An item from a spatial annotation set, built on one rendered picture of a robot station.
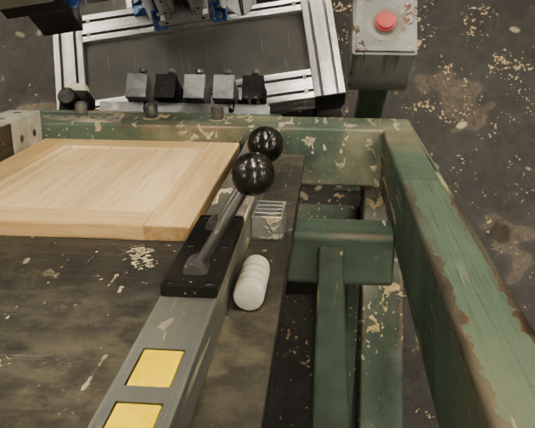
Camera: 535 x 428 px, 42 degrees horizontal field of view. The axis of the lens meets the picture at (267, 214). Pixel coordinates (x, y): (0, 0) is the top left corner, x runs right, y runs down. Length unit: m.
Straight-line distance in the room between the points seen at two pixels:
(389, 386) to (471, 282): 0.72
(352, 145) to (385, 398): 0.47
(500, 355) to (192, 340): 0.22
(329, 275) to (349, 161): 0.45
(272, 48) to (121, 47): 0.46
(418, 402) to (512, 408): 1.68
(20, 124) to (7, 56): 1.28
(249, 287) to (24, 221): 0.35
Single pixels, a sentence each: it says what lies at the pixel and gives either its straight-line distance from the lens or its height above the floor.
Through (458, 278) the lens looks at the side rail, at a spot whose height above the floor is 1.50.
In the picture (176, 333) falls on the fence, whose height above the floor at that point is 1.58.
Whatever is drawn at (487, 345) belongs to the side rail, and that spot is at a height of 1.60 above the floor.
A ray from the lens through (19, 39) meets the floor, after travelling 2.59.
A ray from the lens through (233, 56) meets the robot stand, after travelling 2.14.
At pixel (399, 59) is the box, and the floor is 0.90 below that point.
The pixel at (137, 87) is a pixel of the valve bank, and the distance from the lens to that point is 1.53.
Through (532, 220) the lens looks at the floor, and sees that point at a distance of 2.27.
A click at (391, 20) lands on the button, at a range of 1.34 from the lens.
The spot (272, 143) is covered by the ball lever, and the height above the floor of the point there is 1.46.
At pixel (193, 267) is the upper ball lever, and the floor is 1.51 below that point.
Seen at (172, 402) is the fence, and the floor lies 1.66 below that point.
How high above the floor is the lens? 2.12
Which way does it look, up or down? 76 degrees down
